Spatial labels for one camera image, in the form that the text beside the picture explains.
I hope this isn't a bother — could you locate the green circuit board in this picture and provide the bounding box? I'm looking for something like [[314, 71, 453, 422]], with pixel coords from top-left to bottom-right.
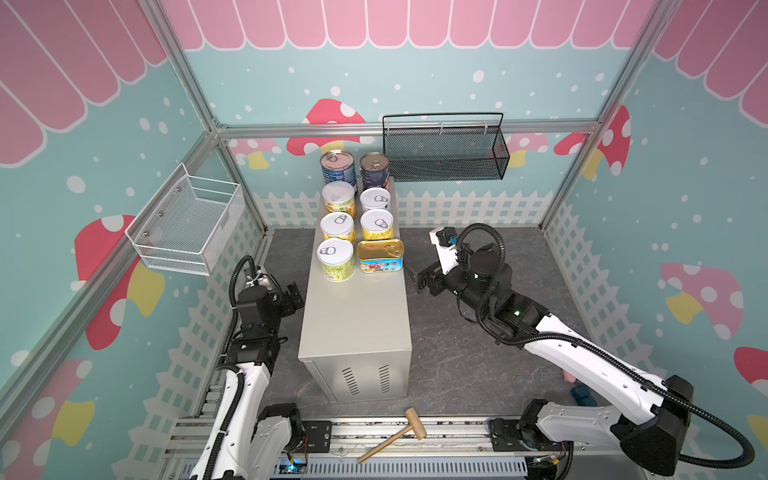
[[278, 459, 307, 475]]

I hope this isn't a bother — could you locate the grey metal cabinet counter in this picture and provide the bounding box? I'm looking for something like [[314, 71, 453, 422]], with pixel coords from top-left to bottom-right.
[[296, 176, 413, 404]]

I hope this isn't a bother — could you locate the fruit can white lid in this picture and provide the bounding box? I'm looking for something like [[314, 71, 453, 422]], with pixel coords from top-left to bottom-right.
[[320, 212, 356, 243], [360, 209, 395, 241], [316, 238, 355, 282], [359, 187, 392, 212]]

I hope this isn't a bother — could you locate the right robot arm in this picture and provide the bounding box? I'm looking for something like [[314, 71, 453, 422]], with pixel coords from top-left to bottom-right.
[[416, 223, 755, 477]]

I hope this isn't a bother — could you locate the white wire wall basket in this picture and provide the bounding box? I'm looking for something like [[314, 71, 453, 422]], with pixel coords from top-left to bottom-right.
[[125, 164, 245, 276]]

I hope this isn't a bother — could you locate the blue soup can pink lid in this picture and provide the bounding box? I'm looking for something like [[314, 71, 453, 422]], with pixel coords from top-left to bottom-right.
[[320, 149, 358, 190]]

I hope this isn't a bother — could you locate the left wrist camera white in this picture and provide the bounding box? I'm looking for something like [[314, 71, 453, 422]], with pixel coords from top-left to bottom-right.
[[254, 272, 283, 305]]

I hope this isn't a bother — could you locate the gold can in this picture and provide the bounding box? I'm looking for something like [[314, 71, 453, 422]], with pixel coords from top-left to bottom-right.
[[356, 239, 405, 274]]

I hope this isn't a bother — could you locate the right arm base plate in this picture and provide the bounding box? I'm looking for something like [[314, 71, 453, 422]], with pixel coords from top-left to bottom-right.
[[488, 417, 567, 453]]

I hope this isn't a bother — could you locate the black mesh wall basket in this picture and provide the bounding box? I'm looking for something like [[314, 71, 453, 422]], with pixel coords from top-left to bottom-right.
[[381, 112, 510, 182]]

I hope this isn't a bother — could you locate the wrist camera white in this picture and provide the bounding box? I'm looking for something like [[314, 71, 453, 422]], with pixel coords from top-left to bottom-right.
[[429, 226, 459, 275], [254, 272, 283, 305]]

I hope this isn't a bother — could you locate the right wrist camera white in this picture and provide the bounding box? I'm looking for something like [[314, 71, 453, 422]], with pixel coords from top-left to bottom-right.
[[429, 226, 459, 275]]

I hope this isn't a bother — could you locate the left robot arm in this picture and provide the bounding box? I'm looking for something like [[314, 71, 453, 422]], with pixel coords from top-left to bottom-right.
[[189, 255, 304, 479]]

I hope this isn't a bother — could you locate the dark blue chopped tomato can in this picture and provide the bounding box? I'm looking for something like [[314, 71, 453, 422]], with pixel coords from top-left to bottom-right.
[[360, 152, 390, 190]]

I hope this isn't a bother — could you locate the wooden mallet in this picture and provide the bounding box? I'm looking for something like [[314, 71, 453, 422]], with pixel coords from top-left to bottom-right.
[[357, 408, 427, 464]]

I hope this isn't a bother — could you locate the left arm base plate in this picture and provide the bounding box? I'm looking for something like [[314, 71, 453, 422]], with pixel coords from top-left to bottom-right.
[[248, 419, 333, 454]]

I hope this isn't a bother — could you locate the peach fruit can plastic lid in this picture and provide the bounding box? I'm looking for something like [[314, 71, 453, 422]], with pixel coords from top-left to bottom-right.
[[321, 181, 356, 217]]

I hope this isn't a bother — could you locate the teal toy block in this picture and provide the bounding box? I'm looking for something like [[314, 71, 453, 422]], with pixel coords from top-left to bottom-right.
[[570, 385, 598, 407]]

